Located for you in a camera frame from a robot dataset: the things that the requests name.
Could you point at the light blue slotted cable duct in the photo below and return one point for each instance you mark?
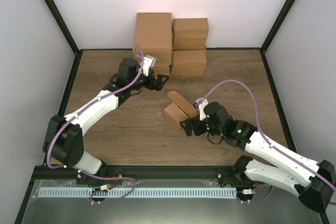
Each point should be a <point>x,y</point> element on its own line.
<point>81,192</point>

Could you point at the large cardboard box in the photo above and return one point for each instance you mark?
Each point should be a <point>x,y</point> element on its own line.
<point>165,74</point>
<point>163,69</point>
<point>165,61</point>
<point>153,32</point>

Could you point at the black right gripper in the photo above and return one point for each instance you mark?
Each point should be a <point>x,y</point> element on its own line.
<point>189,123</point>

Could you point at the bottom large cardboard box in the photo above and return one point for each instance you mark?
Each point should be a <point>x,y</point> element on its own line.
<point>165,74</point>

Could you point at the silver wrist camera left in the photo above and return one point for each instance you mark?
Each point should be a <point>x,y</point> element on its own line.
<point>148,62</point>

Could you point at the top large cardboard box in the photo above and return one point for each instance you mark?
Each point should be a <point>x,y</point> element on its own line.
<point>153,32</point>

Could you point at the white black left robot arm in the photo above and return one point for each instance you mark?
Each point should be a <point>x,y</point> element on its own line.
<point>64,136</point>

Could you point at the top small cardboard box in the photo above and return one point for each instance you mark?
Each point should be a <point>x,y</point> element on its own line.
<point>191,27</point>

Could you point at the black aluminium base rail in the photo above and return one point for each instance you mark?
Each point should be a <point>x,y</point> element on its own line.
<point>221,174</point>

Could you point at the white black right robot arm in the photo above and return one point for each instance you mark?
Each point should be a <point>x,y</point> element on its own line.
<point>311,181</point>

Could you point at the upper small cardboard box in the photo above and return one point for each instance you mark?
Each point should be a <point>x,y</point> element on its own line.
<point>188,43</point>

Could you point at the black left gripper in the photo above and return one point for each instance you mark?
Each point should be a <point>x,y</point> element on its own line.
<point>158,86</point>

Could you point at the bottom small cardboard box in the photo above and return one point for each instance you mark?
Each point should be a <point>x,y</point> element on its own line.
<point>187,72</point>

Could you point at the small cardboard box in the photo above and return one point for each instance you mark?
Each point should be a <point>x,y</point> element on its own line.
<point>191,27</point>
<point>187,72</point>
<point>189,59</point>
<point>188,43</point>

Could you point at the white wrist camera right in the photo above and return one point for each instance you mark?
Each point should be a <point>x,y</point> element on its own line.
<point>200,104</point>

